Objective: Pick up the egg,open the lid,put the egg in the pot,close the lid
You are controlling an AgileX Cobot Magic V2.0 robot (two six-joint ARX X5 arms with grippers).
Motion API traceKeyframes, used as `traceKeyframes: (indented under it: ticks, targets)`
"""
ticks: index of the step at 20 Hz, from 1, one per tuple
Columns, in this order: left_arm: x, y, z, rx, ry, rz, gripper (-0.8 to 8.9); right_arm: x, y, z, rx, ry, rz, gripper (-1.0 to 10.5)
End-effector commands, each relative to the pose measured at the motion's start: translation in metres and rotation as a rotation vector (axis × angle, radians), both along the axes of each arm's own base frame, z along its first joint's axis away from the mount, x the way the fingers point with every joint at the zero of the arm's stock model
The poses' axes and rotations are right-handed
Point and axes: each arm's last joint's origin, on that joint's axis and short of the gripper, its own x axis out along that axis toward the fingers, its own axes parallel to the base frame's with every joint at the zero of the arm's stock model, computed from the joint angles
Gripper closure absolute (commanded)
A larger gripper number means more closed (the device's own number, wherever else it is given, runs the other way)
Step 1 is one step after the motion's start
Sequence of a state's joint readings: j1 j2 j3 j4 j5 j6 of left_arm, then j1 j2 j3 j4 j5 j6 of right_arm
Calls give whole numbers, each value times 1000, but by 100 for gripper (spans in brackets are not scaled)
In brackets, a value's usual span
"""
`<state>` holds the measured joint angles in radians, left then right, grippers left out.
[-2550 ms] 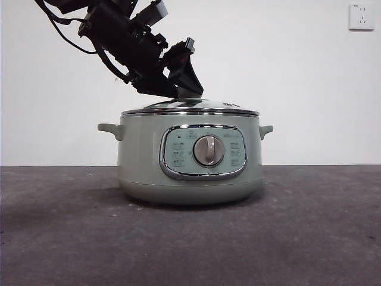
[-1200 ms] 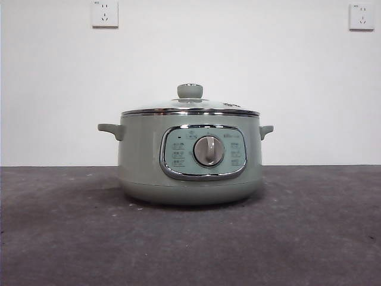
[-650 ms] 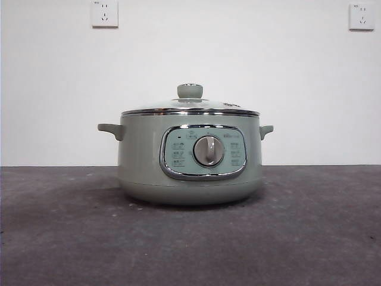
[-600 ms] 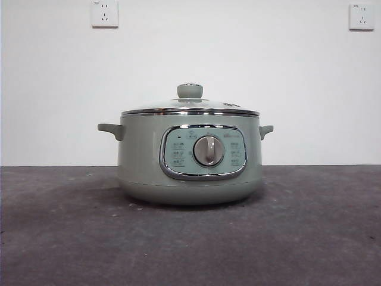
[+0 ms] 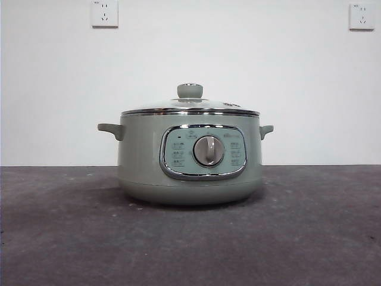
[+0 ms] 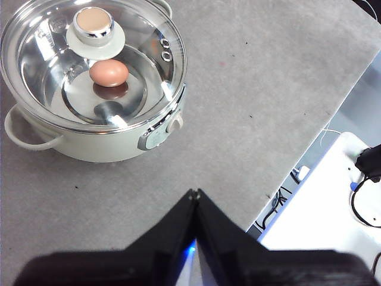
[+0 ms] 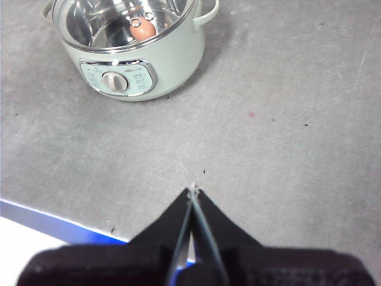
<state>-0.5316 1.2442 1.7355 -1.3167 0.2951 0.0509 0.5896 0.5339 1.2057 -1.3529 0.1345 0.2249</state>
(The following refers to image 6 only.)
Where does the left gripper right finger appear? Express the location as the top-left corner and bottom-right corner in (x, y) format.
(195, 188), (379, 286)

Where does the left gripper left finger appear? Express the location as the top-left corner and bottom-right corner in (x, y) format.
(13, 188), (199, 286)

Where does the brown egg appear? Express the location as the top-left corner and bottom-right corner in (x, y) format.
(89, 58), (129, 88)

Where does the glass lid with green knob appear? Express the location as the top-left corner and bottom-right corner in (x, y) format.
(0, 0), (188, 133)

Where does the pale green electric pot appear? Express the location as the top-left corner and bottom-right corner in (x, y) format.
(3, 0), (187, 163)

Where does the white base platform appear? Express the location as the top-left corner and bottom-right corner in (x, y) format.
(260, 130), (381, 273)

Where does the white power adapter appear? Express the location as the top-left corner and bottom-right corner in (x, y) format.
(292, 166), (311, 182)

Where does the black mounted device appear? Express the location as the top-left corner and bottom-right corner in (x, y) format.
(355, 144), (381, 183)

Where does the black cable bundle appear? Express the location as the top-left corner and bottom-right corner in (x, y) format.
(254, 185), (295, 232)

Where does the black looped cable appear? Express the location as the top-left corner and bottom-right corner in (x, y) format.
(350, 178), (381, 229)

